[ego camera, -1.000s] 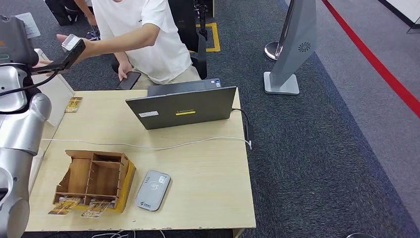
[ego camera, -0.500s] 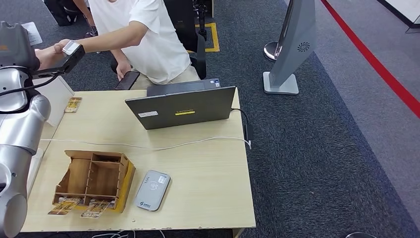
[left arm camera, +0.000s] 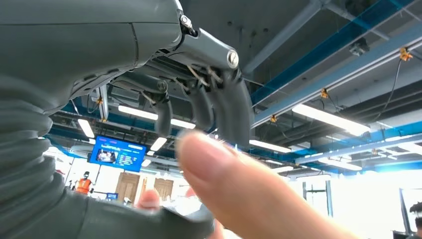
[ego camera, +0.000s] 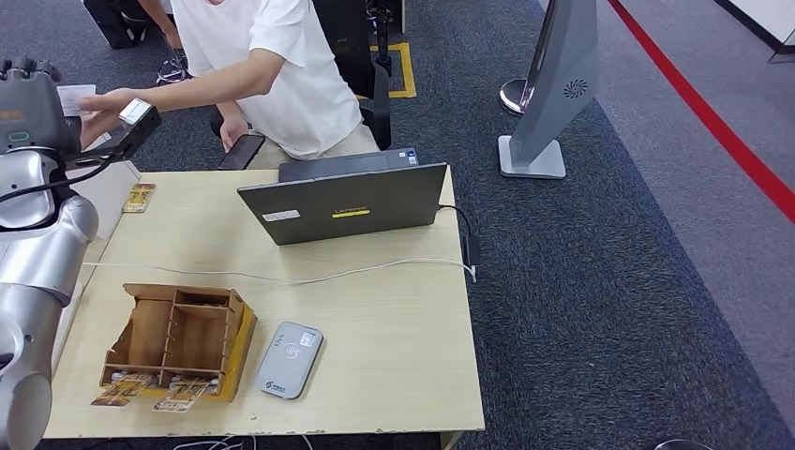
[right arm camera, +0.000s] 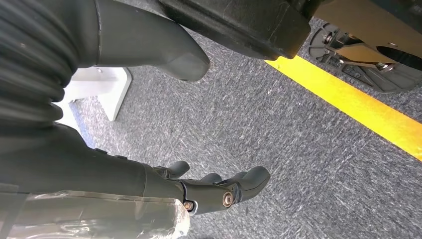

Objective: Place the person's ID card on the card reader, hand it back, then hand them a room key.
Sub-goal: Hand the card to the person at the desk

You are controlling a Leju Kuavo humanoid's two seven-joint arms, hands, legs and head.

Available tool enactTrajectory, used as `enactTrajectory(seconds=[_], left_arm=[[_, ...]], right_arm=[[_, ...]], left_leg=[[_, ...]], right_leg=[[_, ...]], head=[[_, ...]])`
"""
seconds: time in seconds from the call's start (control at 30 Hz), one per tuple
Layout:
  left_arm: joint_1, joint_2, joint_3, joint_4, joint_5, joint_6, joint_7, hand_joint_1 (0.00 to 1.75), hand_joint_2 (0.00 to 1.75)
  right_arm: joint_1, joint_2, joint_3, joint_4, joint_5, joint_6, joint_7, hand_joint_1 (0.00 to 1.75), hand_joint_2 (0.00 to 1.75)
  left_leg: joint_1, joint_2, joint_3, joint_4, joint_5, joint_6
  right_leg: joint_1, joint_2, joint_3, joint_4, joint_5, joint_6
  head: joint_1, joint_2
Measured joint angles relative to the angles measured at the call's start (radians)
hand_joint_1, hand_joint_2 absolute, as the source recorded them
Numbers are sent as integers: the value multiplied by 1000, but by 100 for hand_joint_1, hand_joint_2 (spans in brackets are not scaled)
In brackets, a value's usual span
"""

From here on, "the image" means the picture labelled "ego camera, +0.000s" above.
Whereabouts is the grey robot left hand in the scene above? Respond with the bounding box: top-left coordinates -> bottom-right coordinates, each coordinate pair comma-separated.
0,55 -> 83,157

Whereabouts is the person's left hand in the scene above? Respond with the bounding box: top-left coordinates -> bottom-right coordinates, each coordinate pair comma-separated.
77,86 -> 143,150

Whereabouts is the person's right hand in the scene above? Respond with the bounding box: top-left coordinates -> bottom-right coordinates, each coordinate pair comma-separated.
218,113 -> 251,152

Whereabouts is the black smartphone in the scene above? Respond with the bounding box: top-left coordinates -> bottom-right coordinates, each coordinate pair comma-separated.
217,133 -> 266,172

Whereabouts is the white ID card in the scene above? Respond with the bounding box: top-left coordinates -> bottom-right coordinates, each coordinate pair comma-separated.
56,83 -> 98,118

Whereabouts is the wooden card organizer box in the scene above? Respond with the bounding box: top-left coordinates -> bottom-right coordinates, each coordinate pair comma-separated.
98,283 -> 258,404

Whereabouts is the person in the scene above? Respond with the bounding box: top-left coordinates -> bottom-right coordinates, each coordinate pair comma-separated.
77,0 -> 382,172
137,0 -> 186,51

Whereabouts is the stack of patterned key cards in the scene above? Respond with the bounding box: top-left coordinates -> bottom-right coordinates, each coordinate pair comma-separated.
122,183 -> 158,215

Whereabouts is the grey card reader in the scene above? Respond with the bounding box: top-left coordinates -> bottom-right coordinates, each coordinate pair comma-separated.
254,321 -> 324,400

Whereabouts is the chrome stool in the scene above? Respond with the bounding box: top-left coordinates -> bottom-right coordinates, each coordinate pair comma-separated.
155,49 -> 190,87

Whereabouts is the black bag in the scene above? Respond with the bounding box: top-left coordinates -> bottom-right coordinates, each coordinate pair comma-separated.
82,0 -> 150,50

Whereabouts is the white cabinet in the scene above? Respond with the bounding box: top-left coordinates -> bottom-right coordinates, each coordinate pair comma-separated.
79,159 -> 143,244

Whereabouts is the grey laptop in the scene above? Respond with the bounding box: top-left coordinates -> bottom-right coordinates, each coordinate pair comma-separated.
236,146 -> 448,247

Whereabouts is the black tripod stand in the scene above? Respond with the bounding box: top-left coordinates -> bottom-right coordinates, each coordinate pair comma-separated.
366,0 -> 406,77

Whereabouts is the yellow floor tape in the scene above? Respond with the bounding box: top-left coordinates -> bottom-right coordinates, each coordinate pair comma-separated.
356,41 -> 417,99

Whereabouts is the grey kiosk pillar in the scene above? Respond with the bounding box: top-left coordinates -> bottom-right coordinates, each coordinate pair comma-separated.
498,0 -> 601,180

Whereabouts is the red floor tape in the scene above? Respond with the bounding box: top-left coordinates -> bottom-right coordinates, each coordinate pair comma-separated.
607,0 -> 795,225

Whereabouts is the white partition with black base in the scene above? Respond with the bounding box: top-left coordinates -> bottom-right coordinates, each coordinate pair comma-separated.
713,0 -> 795,54

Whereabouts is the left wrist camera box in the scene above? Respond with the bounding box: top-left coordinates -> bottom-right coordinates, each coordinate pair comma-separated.
65,97 -> 163,169

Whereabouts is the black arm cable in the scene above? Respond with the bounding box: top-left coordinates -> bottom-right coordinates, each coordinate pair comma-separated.
0,152 -> 126,206

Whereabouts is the long white cable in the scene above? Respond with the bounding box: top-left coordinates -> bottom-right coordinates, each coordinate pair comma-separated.
82,256 -> 478,287

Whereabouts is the black adapter with cable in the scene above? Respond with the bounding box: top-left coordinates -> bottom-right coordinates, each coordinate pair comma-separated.
436,204 -> 483,269

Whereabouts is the grey angled frame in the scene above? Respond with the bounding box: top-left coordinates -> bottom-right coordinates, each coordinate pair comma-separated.
768,27 -> 795,64

